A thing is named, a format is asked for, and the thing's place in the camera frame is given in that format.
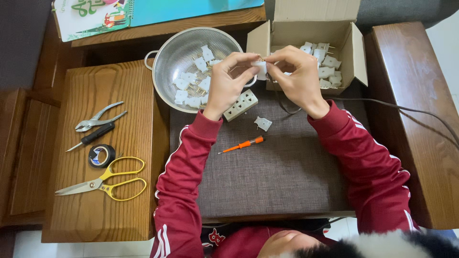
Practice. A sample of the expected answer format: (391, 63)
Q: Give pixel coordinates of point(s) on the grey sofa back cushion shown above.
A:
(394, 12)

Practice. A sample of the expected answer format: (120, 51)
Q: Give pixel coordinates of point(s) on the open cardboard box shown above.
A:
(308, 28)

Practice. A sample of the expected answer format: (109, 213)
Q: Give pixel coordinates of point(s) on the heap of white plug shells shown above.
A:
(200, 64)

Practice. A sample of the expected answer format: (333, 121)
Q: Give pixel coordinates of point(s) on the black white fur trim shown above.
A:
(376, 245)

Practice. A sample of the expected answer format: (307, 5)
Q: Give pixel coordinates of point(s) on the black electrical tape roll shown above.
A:
(109, 154)

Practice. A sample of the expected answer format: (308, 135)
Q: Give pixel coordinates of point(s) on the wooden side table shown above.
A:
(125, 89)

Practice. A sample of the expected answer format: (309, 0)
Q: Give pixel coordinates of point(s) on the person's left hand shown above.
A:
(224, 89)

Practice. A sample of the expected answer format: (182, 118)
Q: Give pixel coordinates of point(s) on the metal mesh colander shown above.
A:
(179, 53)

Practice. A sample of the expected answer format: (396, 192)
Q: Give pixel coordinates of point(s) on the silver slip-joint pliers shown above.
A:
(86, 125)

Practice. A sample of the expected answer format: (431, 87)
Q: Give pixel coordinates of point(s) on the white multi-socket block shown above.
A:
(242, 104)

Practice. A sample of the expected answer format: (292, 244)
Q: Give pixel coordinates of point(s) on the colourful spiral-bound book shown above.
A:
(89, 25)

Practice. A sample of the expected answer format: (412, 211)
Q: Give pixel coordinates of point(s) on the white plug cover half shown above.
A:
(263, 123)

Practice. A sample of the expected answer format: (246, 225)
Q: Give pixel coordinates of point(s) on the wooden cabinet frame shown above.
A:
(32, 161)

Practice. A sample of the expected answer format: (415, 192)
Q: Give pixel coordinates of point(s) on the orange tester screwdriver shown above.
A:
(244, 144)

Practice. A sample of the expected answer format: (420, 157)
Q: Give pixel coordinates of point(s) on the grey fabric seat cushion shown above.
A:
(279, 179)

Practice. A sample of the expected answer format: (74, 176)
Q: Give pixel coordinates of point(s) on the person's right hand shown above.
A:
(304, 82)

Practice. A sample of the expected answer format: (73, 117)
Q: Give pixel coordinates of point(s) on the pile of assembled white plugs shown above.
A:
(326, 71)

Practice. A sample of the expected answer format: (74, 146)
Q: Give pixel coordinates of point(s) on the white plug with brass prongs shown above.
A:
(261, 66)

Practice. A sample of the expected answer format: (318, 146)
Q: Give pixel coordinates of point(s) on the person's red jacket torso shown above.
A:
(244, 243)

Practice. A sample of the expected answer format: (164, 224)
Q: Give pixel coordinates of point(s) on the wooden sofa armrest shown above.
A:
(412, 71)

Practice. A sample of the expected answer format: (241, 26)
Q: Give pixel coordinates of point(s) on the dark grey sofa cushion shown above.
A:
(21, 36)

